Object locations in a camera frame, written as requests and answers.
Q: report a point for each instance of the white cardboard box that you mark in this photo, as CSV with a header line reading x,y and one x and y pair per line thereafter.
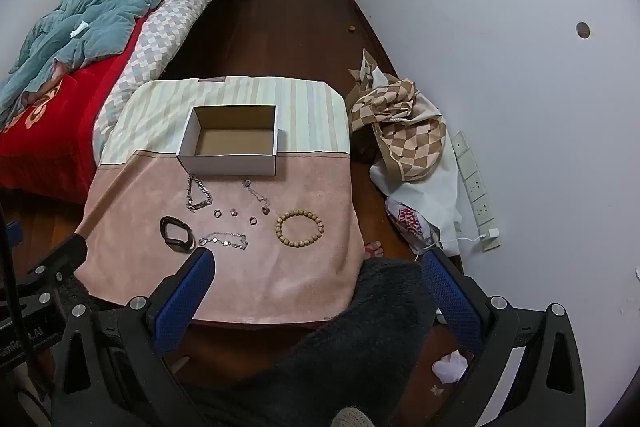
x,y
225,164

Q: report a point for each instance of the blue-grey duvet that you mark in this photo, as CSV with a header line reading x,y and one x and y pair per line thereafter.
x,y
95,22

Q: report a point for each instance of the white paper scrap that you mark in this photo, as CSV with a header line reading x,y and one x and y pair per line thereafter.
x,y
79,29

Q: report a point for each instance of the red printed plastic bag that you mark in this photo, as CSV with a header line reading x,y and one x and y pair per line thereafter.
x,y
410,219

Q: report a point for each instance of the white charger plug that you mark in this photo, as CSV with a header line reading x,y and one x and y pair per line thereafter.
x,y
494,233

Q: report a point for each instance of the bed with red blanket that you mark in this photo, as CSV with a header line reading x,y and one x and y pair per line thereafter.
x,y
65,117

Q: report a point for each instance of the dark fuzzy pants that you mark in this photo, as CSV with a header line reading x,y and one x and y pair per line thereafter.
x,y
350,347

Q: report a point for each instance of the pink slipper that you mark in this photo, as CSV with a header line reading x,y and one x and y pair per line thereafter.
x,y
374,249

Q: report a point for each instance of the white power strip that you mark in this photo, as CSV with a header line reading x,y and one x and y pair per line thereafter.
x,y
477,197

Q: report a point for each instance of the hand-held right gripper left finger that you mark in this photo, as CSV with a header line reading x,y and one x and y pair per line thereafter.
x,y
185,297

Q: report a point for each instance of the crumpled white tissue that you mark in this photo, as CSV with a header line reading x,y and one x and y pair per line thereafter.
x,y
450,366

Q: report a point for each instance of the brown checkered cloth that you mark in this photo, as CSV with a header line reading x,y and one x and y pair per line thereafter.
x,y
405,127

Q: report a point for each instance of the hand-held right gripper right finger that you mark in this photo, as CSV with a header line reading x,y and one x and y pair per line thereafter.
x,y
452,297

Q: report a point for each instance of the grey checkered bed sheet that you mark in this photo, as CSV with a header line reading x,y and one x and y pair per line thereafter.
x,y
165,32

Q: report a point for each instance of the white plastic bag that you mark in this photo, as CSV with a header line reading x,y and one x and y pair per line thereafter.
x,y
440,202

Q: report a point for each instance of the grey fuzzy slipper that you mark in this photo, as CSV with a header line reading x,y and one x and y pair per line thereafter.
x,y
352,418

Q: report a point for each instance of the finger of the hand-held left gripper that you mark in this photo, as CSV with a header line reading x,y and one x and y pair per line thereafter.
x,y
65,256
14,237

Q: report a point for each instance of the pink and striped tablecloth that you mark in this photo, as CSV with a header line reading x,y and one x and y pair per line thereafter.
x,y
280,282

